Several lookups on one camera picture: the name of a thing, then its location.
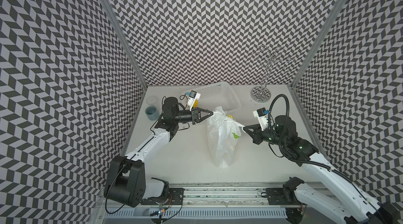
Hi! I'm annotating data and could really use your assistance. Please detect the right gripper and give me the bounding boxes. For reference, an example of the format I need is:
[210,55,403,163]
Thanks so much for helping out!
[243,123,287,146]

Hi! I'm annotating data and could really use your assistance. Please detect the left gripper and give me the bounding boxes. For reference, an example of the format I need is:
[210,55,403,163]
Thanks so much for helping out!
[173,106,212,124]

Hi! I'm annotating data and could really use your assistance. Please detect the lemon print plastic bag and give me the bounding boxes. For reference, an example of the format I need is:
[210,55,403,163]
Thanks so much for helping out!
[207,106,244,168]

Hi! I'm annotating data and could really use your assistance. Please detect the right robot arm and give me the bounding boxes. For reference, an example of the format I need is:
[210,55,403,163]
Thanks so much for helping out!
[242,115,399,224]

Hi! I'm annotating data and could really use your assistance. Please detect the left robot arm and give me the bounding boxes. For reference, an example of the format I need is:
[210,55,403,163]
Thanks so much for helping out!
[103,97,214,207]

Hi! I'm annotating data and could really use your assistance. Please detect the white plastic basket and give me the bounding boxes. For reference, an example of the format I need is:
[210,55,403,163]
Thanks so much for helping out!
[186,82,241,113]

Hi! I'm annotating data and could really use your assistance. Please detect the teal ceramic cup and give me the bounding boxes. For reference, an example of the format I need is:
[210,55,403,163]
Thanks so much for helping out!
[145,106,160,121]

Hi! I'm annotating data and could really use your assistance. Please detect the clear glass cup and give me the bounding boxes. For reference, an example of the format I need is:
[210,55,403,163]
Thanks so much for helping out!
[146,96,158,107]

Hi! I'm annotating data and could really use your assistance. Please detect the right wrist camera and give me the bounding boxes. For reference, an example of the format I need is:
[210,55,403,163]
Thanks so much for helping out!
[253,107,269,131]

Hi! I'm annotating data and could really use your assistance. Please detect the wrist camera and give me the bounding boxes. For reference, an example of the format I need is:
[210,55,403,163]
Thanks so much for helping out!
[253,107,269,131]
[186,91,201,111]

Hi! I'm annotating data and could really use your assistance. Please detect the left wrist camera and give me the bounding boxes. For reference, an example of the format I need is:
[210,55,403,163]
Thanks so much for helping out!
[186,91,201,111]

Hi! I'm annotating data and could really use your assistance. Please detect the chrome wire cup stand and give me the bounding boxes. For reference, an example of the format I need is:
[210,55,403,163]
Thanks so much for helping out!
[250,45,293,103]

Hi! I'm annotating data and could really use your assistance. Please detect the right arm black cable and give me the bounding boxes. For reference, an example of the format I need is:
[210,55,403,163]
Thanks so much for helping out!
[267,94,378,212]

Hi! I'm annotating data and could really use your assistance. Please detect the aluminium front rail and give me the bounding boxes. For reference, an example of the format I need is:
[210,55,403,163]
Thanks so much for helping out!
[94,182,360,209]

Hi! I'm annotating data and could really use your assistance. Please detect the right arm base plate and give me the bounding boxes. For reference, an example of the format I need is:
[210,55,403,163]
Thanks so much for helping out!
[261,177,305,206]

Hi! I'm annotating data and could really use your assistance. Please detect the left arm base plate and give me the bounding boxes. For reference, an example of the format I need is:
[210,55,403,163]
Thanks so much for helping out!
[140,188,185,206]

